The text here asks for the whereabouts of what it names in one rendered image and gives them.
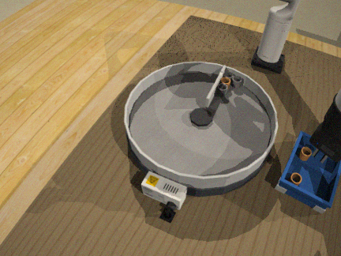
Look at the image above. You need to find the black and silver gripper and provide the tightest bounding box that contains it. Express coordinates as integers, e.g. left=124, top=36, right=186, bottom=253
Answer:
left=309, top=89, right=341, bottom=163

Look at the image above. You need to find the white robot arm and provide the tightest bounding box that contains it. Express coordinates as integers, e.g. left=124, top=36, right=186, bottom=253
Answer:
left=257, top=0, right=300, bottom=63

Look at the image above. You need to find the grey metal bushing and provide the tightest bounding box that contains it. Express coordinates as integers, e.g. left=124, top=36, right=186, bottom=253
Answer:
left=223, top=72, right=234, bottom=82
left=231, top=76, right=242, bottom=88
left=216, top=83, right=228, bottom=96

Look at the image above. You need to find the bronze bushing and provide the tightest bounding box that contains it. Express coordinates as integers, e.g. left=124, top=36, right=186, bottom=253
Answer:
left=298, top=147, right=312, bottom=161
left=220, top=77, right=230, bottom=89
left=287, top=173, right=302, bottom=186

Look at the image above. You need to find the blue crate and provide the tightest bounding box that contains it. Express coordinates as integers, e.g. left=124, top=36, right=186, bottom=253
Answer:
left=275, top=131, right=341, bottom=214

